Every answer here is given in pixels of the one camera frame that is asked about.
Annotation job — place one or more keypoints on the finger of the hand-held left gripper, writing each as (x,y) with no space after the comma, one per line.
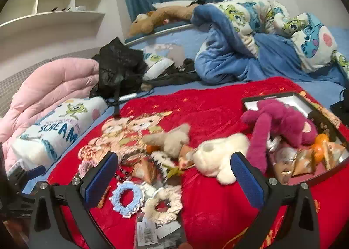
(39,170)

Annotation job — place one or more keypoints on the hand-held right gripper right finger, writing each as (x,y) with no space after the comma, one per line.
(245,181)

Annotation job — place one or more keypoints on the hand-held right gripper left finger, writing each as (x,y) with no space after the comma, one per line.
(99,181)

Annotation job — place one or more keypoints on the pink knitted scrunchie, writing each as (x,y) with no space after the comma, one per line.
(86,160)

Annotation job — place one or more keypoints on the brown triangular snack packet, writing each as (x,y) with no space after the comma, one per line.
(334,153)
(143,170)
(186,156)
(304,164)

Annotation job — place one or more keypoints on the blue knitted scrunchie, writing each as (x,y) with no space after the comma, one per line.
(116,197)

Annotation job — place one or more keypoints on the white plush toy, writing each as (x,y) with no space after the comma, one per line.
(220,156)

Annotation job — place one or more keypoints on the white printed bolster pillow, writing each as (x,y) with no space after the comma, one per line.
(60,129)

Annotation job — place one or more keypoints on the cream knitted scrunchie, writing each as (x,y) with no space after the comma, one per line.
(148,209)

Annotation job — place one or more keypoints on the tangerine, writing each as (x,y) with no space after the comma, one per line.
(152,148)
(319,145)

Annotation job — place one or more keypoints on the white fluffy hair claw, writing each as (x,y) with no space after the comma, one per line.
(160,160)

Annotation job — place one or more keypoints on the magenta plush bear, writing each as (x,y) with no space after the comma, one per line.
(278,123)

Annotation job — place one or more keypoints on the clear labelled plastic packet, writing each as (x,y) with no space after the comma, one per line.
(152,234)

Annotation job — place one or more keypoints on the red printed blanket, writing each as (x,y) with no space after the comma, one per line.
(212,110)

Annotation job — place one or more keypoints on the beige fluffy plush toy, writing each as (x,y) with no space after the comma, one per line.
(170,140)

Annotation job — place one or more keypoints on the pink quilt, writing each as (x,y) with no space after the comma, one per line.
(41,88)

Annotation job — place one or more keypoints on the white marker pen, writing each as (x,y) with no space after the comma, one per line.
(127,96)

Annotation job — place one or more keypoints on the black tray box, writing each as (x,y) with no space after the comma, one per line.
(302,102)

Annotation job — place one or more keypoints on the black bag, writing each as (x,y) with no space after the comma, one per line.
(340,110)

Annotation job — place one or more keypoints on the black puffer jacket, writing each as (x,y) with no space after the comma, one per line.
(120,63)

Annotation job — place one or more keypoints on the dark cloth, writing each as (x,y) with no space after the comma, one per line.
(174,76)

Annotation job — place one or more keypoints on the blue cartoon printed blanket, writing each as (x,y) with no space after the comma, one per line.
(226,55)

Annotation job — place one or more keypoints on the small white printed pillow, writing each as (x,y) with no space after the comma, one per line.
(156,61)

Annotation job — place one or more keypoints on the blue bed sheet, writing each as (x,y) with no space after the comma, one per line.
(182,39)

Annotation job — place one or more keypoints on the brown plush bear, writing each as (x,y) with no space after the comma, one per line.
(160,14)

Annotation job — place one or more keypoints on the white wall shelf unit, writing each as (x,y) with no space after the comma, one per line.
(54,17)

